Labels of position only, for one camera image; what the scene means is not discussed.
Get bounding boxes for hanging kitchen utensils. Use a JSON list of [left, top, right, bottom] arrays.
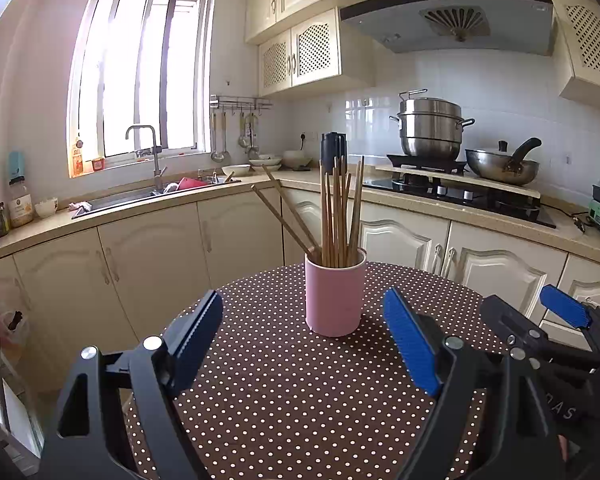
[[237, 112, 261, 153]]

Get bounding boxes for cream base kitchen cabinets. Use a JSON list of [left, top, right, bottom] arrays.
[[0, 187, 600, 396]]

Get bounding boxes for brown polka dot tablecloth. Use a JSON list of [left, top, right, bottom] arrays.
[[125, 261, 511, 480]]

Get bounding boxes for black induction cooker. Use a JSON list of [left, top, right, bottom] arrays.
[[386, 154, 468, 173]]

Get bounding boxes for stainless steel steamer pot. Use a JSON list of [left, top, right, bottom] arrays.
[[390, 89, 476, 158]]

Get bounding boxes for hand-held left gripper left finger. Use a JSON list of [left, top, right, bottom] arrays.
[[42, 290, 224, 480]]

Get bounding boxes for hanging steel ladle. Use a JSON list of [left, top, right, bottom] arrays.
[[210, 110, 228, 162]]

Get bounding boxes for cream lattice corner cabinet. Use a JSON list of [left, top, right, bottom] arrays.
[[545, 0, 600, 103]]

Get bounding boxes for black power cable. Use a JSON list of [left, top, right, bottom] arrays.
[[540, 202, 588, 233]]

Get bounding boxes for pink cylindrical chopstick holder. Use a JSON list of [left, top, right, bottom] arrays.
[[305, 247, 367, 337]]

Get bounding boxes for steel wok with lid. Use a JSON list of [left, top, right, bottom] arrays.
[[465, 137, 542, 187]]

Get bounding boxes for grey range hood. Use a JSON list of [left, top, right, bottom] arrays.
[[339, 0, 556, 57]]

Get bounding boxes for black gas stove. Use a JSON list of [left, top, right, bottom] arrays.
[[362, 154, 557, 229]]

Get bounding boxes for white deep bowl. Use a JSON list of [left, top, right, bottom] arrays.
[[282, 150, 313, 170]]

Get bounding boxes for steel kitchen sink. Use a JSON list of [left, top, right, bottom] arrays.
[[71, 177, 241, 220]]

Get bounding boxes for dark blue kettle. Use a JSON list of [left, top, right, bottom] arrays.
[[321, 131, 348, 173]]

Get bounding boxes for bundle of wooden chopsticks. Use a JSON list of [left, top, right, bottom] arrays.
[[251, 155, 366, 268]]

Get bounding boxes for white framed window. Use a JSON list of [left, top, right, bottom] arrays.
[[67, 0, 216, 178]]

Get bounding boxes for steel kitchen faucet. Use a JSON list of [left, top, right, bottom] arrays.
[[125, 125, 168, 192]]

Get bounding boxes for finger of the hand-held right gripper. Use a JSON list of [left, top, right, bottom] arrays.
[[480, 295, 600, 368], [540, 285, 600, 356]]

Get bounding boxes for wooden board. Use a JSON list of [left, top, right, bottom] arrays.
[[375, 164, 542, 201]]

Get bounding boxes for steel wall utensil rack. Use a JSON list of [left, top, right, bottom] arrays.
[[210, 94, 273, 112]]

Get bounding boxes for clear jar with label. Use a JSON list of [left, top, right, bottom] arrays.
[[7, 176, 35, 228]]

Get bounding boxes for cream lattice wall cabinet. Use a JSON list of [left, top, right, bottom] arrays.
[[257, 7, 376, 97]]

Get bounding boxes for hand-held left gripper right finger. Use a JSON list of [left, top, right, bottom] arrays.
[[383, 287, 563, 480]]

